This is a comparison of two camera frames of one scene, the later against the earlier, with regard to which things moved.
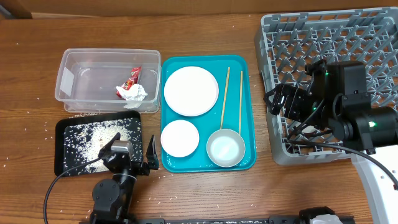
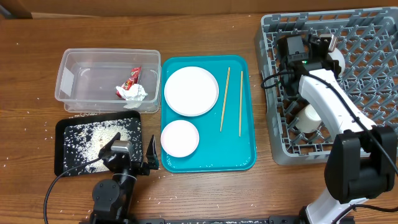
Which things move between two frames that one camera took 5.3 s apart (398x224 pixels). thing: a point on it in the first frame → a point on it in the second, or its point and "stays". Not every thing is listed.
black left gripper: [143, 168] stays
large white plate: [191, 91] stays
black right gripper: [279, 92] → [334, 65]
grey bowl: [225, 147] → [336, 55]
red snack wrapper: [135, 73] stays
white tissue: [135, 93] stays
